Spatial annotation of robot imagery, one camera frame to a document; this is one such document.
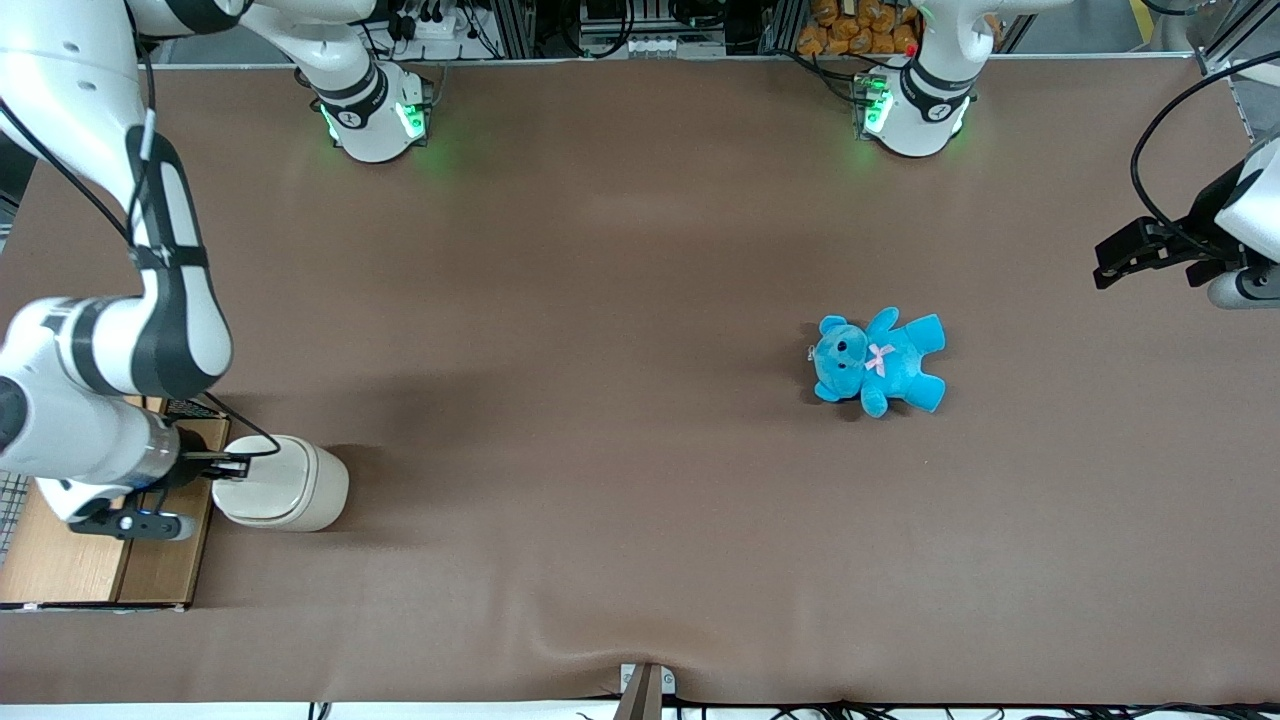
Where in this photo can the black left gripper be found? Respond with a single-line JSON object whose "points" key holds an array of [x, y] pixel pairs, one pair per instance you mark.
{"points": [[1197, 240]]}

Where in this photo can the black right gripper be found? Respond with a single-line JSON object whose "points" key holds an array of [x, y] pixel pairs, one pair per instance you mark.
{"points": [[191, 461]]}

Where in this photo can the white lidded trash can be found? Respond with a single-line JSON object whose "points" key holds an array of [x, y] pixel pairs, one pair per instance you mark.
{"points": [[295, 490]]}

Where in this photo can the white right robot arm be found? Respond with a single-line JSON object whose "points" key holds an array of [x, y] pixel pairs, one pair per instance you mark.
{"points": [[60, 80]]}

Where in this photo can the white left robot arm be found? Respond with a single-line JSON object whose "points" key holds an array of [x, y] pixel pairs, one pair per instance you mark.
{"points": [[920, 105]]}

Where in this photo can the blue teddy bear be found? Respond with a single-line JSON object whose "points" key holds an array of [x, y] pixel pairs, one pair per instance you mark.
{"points": [[880, 362]]}

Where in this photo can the orange plush toy pile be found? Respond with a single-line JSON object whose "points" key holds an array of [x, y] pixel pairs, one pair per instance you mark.
{"points": [[860, 28]]}

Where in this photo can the brown table mat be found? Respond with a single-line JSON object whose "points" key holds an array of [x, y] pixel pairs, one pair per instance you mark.
{"points": [[600, 400]]}

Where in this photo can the white power strip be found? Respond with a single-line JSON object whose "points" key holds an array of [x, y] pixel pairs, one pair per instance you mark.
{"points": [[428, 25]]}

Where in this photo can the white connector block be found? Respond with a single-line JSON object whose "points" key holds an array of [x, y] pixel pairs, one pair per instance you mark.
{"points": [[672, 46]]}

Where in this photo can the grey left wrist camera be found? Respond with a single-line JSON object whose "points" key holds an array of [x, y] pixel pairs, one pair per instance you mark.
{"points": [[1245, 288]]}

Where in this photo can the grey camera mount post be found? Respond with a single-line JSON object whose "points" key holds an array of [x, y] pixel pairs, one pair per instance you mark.
{"points": [[640, 700]]}

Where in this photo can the silver metal bracket plate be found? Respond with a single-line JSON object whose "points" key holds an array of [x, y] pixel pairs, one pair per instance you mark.
{"points": [[668, 680]]}

